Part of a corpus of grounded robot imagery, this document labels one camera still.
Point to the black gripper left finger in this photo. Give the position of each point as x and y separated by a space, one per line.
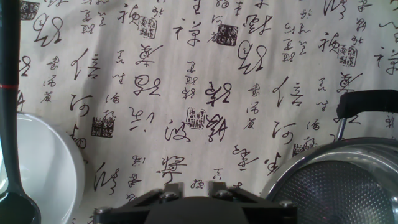
130 208

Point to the beige calligraphy print tablecloth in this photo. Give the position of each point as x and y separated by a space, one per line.
199 62

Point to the white ceramic bowl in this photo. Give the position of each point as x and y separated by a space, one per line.
53 161

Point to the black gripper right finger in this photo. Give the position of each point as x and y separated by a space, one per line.
264 208

